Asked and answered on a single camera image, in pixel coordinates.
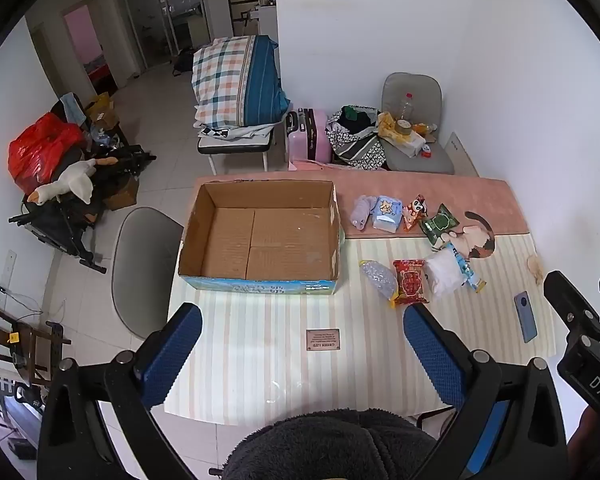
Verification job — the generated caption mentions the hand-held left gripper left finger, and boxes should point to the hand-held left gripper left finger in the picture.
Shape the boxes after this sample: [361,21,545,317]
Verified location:
[39,302,203,480]

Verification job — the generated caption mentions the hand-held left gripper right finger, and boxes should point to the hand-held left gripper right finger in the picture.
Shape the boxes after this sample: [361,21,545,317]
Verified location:
[402,302,568,480]

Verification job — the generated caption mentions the red snack packet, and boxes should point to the red snack packet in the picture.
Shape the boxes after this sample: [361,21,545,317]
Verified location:
[392,259,429,306]

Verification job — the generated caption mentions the white soft bag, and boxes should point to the white soft bag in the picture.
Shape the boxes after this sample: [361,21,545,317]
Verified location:
[424,250,463,298]

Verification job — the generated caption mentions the blue white snack wrapper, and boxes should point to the blue white snack wrapper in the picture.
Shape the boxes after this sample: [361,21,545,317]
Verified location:
[447,242,486,293]

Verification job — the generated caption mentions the silver glitter pouch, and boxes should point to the silver glitter pouch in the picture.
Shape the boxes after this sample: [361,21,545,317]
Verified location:
[360,259,398,303]

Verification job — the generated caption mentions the green snack packet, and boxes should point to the green snack packet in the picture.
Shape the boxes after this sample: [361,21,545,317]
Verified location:
[420,204,461,251]

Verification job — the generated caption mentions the orange snack packet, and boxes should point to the orange snack packet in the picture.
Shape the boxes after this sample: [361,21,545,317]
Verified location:
[402,195,427,232]

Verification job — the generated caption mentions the blue tissue pack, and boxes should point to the blue tissue pack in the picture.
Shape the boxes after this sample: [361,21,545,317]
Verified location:
[370,196,401,233]

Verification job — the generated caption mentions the purple sock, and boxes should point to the purple sock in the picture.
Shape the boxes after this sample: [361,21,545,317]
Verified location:
[351,195,376,231]

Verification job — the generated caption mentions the person's right forearm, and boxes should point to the person's right forearm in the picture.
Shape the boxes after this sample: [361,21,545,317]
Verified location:
[567,402,600,476]

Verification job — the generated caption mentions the blue smartphone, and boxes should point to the blue smartphone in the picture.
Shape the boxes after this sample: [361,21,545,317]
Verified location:
[513,291,538,343]

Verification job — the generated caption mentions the grey shell chair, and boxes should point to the grey shell chair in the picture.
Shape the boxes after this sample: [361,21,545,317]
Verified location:
[112,207,183,341]

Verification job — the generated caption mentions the person's dark fleece clothing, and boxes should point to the person's dark fleece clothing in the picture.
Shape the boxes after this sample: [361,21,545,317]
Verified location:
[222,407,438,480]

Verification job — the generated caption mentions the dark wooden chair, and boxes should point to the dark wooden chair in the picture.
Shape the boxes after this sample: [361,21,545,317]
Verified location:
[0,292,73,386]

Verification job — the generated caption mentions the small brown cardboard box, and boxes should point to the small brown cardboard box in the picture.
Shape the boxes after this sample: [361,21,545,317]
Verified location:
[102,175,140,211]

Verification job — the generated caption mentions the black folded stroller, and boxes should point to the black folded stroller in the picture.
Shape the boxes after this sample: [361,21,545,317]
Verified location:
[8,142,157,275]

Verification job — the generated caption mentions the beige leaning board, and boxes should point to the beige leaning board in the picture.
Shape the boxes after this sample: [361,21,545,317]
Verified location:
[442,131,481,178]

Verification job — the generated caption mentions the white goose plush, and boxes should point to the white goose plush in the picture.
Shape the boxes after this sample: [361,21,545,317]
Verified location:
[27,157,118,206]

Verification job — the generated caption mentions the patterned bag of clothes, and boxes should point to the patterned bag of clothes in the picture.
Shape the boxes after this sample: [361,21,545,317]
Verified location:
[326,105,388,171]

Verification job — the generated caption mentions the yellow plastic bag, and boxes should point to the yellow plastic bag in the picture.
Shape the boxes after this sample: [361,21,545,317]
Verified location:
[377,112,426,148]

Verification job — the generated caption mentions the red plastic bag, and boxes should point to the red plastic bag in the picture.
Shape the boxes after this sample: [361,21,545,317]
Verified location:
[8,112,87,196]

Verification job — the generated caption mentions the pink suitcase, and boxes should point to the pink suitcase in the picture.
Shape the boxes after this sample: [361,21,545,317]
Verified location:
[286,108,331,166]

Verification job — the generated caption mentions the yellow bag with boxes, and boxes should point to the yellow bag with boxes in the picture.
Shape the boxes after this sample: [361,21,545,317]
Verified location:
[82,92,120,128]

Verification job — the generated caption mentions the grey cushioned chair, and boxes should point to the grey cushioned chair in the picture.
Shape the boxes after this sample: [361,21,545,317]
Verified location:
[380,72,456,176]

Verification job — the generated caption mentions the light blue cloth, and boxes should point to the light blue cloth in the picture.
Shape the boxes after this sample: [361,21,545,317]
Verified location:
[60,92,87,126]

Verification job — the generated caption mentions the plaid folded bedding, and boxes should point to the plaid folded bedding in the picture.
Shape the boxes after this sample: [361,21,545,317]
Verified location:
[191,35,291,128]

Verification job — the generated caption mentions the white wall socket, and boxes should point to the white wall socket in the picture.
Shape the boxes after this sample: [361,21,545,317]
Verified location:
[0,250,18,306]

